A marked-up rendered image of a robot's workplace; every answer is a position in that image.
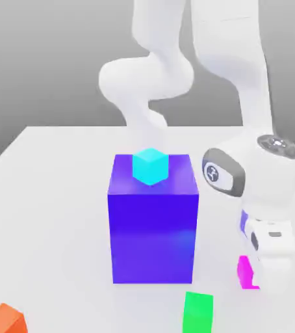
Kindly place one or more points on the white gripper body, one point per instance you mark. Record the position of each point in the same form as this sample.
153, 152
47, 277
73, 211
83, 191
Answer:
273, 268

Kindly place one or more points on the small magenta cube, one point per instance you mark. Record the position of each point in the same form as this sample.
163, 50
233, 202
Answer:
244, 273

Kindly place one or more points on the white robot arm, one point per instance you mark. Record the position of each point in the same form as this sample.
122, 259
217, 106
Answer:
251, 78

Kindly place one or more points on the small green cube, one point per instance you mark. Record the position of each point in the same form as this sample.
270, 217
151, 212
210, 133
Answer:
197, 312

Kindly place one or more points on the small cyan cube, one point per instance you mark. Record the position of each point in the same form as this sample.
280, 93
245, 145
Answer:
150, 166

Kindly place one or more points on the small orange cube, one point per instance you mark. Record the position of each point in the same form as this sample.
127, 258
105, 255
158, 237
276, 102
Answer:
2, 320

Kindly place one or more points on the large blue box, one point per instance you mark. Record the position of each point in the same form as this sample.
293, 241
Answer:
152, 234

